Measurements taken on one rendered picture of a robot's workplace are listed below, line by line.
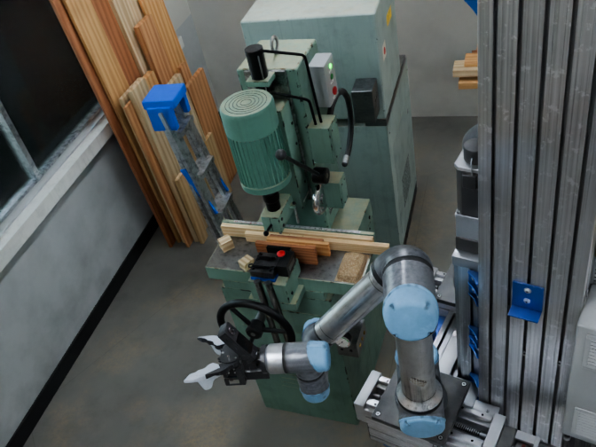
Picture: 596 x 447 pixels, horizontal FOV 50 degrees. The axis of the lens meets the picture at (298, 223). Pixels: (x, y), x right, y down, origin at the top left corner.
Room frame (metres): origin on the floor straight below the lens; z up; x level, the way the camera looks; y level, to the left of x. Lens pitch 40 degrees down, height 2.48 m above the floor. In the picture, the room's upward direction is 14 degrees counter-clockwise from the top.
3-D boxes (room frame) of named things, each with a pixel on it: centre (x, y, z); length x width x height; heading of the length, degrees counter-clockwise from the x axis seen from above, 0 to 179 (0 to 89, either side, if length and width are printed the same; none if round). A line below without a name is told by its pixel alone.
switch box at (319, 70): (2.03, -0.20, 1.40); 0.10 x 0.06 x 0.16; 152
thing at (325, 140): (1.93, -0.17, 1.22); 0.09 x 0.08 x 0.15; 152
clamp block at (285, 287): (1.62, 0.12, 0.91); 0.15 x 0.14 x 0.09; 62
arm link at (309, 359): (1.02, 0.06, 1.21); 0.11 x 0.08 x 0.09; 77
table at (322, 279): (1.70, 0.08, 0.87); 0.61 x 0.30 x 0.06; 62
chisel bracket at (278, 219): (1.83, 0.06, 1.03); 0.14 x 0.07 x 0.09; 152
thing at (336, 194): (1.91, -0.16, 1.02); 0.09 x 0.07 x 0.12; 62
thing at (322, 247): (1.75, 0.02, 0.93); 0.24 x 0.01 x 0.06; 62
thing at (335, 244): (1.76, -0.04, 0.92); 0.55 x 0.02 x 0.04; 62
